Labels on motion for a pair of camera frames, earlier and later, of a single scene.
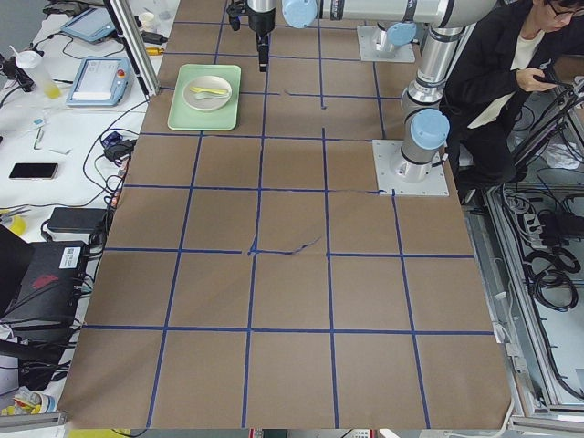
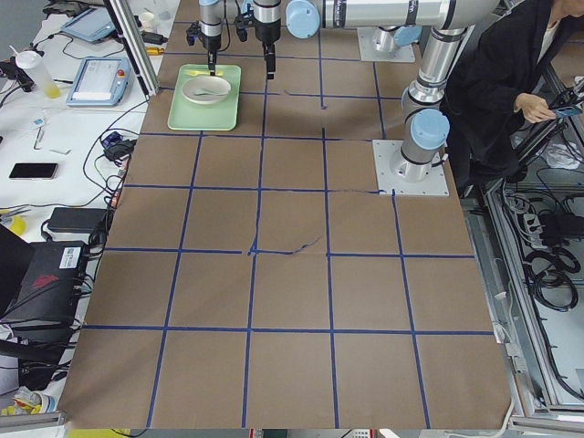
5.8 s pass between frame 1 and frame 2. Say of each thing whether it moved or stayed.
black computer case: stayed
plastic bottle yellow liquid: stayed
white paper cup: stayed
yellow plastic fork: moved
